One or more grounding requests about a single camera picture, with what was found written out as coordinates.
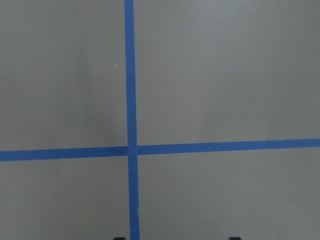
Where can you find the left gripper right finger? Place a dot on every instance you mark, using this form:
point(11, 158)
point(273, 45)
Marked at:
point(234, 238)

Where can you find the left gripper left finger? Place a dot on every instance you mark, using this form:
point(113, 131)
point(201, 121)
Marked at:
point(119, 238)

